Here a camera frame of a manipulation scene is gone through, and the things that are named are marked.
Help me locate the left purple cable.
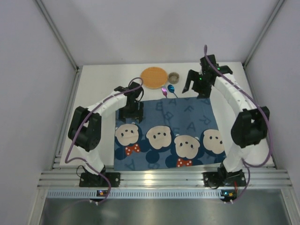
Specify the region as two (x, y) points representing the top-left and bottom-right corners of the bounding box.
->
(64, 77), (112, 204)

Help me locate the left aluminium frame post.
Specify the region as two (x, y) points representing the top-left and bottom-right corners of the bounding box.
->
(35, 0), (79, 71)

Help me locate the right aluminium frame post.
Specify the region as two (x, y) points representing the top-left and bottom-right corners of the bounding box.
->
(242, 0), (286, 69)

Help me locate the iridescent purple fork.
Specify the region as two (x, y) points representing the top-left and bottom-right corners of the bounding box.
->
(161, 85), (167, 98)

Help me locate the blue cartoon placemat cloth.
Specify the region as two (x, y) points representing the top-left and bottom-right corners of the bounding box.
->
(114, 97), (226, 171)

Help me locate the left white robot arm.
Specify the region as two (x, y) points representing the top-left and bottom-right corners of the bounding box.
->
(65, 82), (143, 175)

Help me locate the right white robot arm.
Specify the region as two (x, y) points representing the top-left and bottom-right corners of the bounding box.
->
(183, 55), (270, 173)

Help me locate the aluminium frame post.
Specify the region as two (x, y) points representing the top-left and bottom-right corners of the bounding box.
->
(35, 0), (79, 71)
(242, 0), (286, 69)

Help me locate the orange woven round plate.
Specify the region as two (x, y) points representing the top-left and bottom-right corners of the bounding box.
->
(140, 67), (168, 89)

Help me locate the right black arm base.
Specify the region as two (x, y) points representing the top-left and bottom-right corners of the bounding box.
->
(203, 163), (246, 189)

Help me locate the small brown woven cup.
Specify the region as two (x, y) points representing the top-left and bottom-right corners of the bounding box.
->
(168, 72), (180, 84)

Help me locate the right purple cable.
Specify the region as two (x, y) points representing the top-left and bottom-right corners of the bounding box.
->
(203, 45), (274, 203)

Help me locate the purple cable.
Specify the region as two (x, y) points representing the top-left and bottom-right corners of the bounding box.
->
(203, 45), (274, 203)
(64, 77), (112, 204)

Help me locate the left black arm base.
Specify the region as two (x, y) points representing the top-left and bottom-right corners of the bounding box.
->
(76, 165), (120, 188)

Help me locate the slotted grey cable duct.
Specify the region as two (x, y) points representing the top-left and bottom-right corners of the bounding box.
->
(47, 189), (236, 199)

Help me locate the shiny blue spoon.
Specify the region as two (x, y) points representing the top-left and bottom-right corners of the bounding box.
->
(167, 84), (178, 98)

